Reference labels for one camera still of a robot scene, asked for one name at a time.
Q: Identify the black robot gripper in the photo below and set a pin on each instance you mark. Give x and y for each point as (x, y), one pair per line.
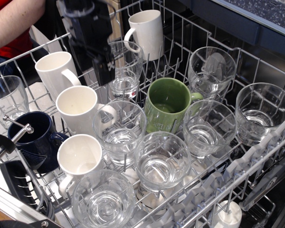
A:
(90, 27)

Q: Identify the person forearm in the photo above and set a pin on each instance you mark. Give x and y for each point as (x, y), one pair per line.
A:
(18, 16)

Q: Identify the clear tall glass back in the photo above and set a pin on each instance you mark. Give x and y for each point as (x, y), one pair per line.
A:
(128, 58)

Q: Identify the white mug left middle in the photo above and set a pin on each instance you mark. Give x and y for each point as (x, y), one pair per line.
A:
(78, 106)

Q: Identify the white mug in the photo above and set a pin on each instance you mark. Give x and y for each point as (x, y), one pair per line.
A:
(146, 29)
(78, 156)
(78, 106)
(57, 71)

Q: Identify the white mug left rear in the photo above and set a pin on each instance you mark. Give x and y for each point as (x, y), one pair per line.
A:
(57, 71)

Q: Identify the white mug back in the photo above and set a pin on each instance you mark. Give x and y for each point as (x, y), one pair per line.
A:
(146, 29)

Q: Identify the green mug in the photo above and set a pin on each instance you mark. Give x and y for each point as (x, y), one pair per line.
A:
(166, 103)

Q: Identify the white mug left front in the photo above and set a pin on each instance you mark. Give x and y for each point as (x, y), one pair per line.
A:
(78, 156)

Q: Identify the dark blue mug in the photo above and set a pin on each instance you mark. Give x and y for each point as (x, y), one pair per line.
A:
(40, 148)

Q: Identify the black clamp with metal screw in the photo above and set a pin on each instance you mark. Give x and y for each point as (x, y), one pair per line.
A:
(9, 145)

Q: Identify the grey plastic tine row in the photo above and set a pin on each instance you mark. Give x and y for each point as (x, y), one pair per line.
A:
(217, 184)

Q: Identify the white rack roller wheel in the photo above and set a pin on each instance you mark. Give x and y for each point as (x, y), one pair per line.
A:
(229, 216)

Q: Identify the metal wire dishwasher rack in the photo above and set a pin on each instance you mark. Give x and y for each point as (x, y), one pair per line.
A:
(253, 178)

